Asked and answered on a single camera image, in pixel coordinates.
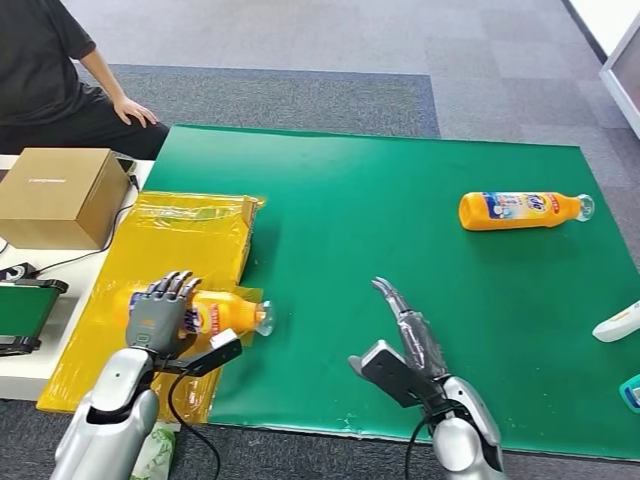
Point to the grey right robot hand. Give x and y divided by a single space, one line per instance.
420 341

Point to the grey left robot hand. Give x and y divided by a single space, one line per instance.
155 321

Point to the orange bottle with purple label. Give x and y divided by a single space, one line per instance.
227 311

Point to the person's forearm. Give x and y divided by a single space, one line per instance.
103 76

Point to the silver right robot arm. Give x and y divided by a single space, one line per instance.
465 437

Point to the orange bottle with blue label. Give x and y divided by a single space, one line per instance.
520 212

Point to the white plastic bottle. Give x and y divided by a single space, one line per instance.
620 324

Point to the white plastic bag green print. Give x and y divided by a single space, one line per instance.
157 454

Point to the large green table mat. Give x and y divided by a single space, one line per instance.
360 218

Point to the black smartphone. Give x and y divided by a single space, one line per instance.
126 165

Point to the brown cardboard box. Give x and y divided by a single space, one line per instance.
60 199

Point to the black adapter with white logo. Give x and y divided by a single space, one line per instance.
15 272

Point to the person's hand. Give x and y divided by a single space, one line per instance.
130 109

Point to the teal plastic item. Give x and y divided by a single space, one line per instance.
632 395

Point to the person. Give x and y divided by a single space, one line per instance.
35 60

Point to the white framed board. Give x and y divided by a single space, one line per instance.
625 73

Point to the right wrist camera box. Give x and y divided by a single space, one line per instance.
392 374

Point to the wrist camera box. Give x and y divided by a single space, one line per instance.
212 354
392 374

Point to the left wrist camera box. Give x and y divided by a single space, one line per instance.
212 354

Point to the green belt conveyor black frame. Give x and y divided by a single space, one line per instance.
23 311

